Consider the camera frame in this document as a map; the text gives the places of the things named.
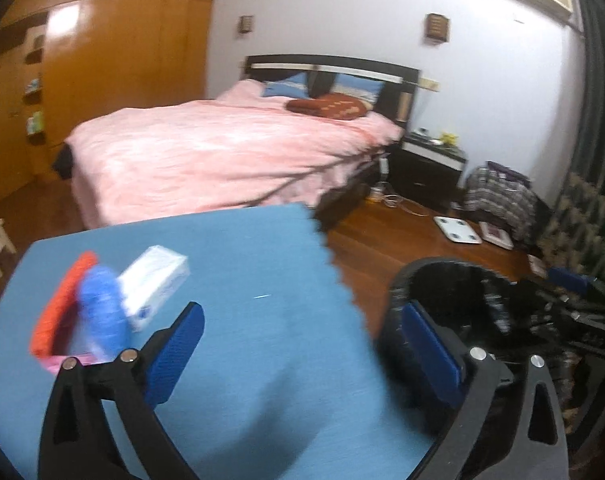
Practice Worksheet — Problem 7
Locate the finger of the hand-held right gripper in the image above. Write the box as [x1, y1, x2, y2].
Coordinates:
[549, 267, 605, 311]
[530, 307, 605, 357]

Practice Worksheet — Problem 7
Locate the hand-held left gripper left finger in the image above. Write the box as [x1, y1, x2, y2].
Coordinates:
[38, 301, 206, 480]

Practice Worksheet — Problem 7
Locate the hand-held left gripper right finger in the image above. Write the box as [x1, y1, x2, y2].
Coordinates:
[401, 300, 567, 480]

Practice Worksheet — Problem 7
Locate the white cardboard box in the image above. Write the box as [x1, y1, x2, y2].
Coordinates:
[118, 245, 190, 332]

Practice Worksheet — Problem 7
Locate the black trash bin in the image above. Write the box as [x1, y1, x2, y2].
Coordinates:
[377, 257, 583, 441]

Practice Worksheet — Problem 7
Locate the orange foam net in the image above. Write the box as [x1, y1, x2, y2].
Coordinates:
[30, 252, 98, 358]

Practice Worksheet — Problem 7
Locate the patterned green fabric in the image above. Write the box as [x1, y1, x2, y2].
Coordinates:
[537, 172, 605, 281]

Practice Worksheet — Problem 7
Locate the pink and white box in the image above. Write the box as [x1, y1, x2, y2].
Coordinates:
[480, 222, 514, 250]

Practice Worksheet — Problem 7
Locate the pink plastic wrapper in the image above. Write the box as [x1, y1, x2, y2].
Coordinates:
[45, 352, 99, 376]

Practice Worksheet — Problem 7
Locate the plaid bag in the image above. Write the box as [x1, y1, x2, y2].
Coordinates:
[463, 161, 538, 241]

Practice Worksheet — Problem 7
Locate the white bathroom scale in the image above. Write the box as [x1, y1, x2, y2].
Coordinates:
[433, 215, 483, 245]

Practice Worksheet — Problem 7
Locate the blue table cloth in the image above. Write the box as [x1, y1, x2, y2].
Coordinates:
[0, 203, 436, 480]

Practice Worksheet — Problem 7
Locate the dark green curtain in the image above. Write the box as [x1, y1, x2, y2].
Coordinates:
[563, 0, 605, 191]

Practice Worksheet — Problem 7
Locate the black nightstand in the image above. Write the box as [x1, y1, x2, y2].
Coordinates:
[387, 132, 468, 213]

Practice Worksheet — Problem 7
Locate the bed with pink cover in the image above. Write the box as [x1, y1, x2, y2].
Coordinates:
[65, 79, 406, 228]

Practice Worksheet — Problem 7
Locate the red patterned pillow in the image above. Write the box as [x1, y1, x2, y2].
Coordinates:
[286, 94, 371, 121]

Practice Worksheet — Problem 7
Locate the patterned blue pillow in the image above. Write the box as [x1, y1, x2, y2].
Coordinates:
[333, 74, 386, 106]

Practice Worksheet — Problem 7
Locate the plain blue pillow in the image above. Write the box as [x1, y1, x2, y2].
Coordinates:
[262, 72, 311, 99]

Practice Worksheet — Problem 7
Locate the wooden wardrobe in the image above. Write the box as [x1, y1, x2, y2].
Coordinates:
[0, 0, 218, 206]

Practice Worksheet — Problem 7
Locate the large brown wall ornament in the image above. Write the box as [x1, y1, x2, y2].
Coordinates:
[425, 12, 451, 43]

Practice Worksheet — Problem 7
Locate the black bed frame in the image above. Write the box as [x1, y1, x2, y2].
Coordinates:
[245, 54, 421, 231]

